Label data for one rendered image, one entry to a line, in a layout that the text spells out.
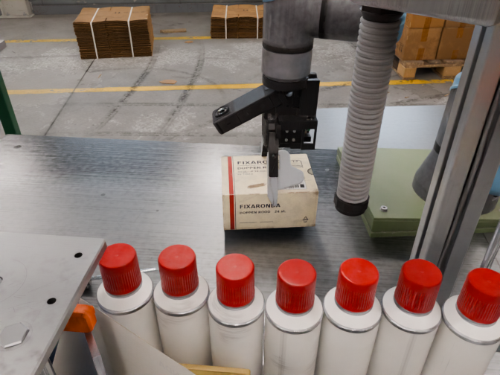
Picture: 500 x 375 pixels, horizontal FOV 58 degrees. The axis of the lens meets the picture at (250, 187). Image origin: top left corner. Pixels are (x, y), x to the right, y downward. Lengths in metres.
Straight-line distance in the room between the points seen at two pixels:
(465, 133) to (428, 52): 3.48
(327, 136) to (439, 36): 2.89
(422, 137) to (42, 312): 1.01
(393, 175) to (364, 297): 0.58
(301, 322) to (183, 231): 0.46
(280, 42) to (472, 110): 0.30
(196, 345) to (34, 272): 0.19
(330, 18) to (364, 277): 0.37
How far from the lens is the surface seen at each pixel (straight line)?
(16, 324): 0.30
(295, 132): 0.73
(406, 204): 0.85
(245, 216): 0.76
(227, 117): 0.71
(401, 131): 1.19
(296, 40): 0.66
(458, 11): 0.30
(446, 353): 0.46
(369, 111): 0.40
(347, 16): 0.64
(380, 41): 0.38
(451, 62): 4.02
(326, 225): 0.83
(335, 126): 1.17
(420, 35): 3.87
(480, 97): 0.46
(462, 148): 0.48
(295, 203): 0.76
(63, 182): 1.01
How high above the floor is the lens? 1.36
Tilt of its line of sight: 35 degrees down
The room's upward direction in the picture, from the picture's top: straight up
